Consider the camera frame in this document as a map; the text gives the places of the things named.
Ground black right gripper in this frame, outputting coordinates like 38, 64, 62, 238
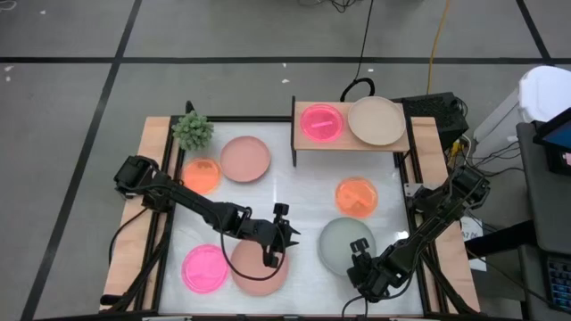
346, 237, 396, 300

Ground black keyboard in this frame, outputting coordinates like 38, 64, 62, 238
544, 254, 571, 314

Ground black floor cables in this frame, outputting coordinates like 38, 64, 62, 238
297, 0, 358, 13

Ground black desk leg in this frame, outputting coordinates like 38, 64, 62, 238
464, 219, 539, 260

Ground white paper sheet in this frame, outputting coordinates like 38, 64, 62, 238
457, 213, 488, 273

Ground black cable with loop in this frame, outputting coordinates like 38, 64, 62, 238
339, 0, 376, 103

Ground light wooden side board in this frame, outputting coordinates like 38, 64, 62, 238
100, 116, 179, 311
410, 116, 481, 313

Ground tangled cable bundle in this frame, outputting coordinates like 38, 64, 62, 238
445, 133, 525, 179

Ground large salmon plate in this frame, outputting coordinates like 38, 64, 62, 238
229, 238, 290, 297

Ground yellow hanging cable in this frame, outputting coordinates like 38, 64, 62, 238
426, 0, 454, 95

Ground large pale green plate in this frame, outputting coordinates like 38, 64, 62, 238
319, 217, 378, 277

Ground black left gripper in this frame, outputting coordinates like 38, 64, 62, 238
230, 202, 302, 269

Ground grey desk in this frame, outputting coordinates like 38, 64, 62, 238
516, 120, 571, 321

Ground orange translucent plate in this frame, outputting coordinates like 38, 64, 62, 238
181, 156, 223, 196
335, 176, 379, 219

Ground small green potted plant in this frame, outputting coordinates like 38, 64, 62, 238
170, 111, 216, 152

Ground black metal table frame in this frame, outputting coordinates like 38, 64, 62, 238
100, 100, 481, 321

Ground large beige plate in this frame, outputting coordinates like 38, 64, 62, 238
347, 95, 407, 147

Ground pink translucent plate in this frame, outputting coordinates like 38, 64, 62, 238
299, 103, 345, 144
180, 243, 230, 295

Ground black tablet with blue screen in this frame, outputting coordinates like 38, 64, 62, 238
533, 106, 571, 176

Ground black computer case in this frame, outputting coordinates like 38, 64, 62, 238
399, 91, 470, 152

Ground white plastic bin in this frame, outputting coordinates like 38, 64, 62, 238
518, 65, 571, 124

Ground wooden shelf with black legs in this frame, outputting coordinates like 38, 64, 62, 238
289, 95, 411, 169

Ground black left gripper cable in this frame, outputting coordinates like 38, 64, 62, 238
219, 229, 287, 283

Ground small matte pink plate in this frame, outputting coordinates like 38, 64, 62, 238
219, 136, 272, 184

